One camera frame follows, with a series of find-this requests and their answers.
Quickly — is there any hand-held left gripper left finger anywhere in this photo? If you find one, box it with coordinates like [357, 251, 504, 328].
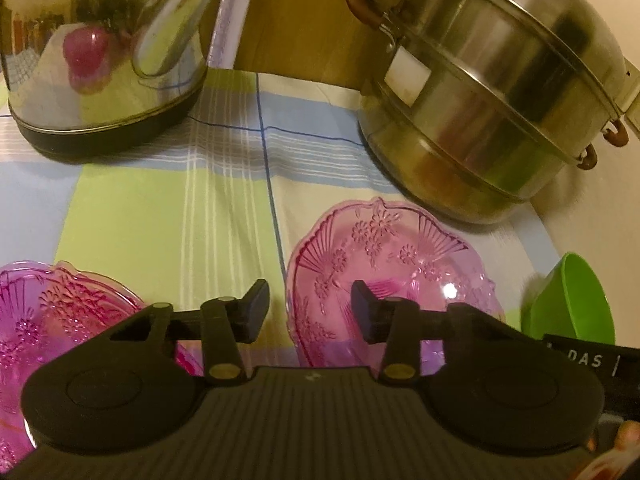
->
[108, 279, 271, 386]

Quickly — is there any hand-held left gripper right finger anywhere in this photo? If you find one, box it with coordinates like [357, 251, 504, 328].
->
[350, 280, 547, 387]

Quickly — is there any pink glass plate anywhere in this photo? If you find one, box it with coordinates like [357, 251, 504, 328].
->
[0, 260, 203, 471]
[285, 199, 506, 368]

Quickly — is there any green plastic bowl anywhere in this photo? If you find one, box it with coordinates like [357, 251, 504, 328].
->
[521, 252, 616, 346]

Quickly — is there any person's right hand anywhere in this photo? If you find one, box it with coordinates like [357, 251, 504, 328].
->
[616, 420, 640, 456]

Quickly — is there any checked tablecloth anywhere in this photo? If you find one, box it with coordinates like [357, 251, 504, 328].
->
[0, 67, 556, 461]

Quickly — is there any stainless steel steamer pot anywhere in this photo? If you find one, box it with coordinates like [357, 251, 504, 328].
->
[343, 0, 630, 226]

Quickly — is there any wooden panel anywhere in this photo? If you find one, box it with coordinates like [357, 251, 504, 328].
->
[234, 0, 406, 92]

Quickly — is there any stainless steel kettle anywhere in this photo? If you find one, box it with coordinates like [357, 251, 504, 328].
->
[0, 0, 266, 163]

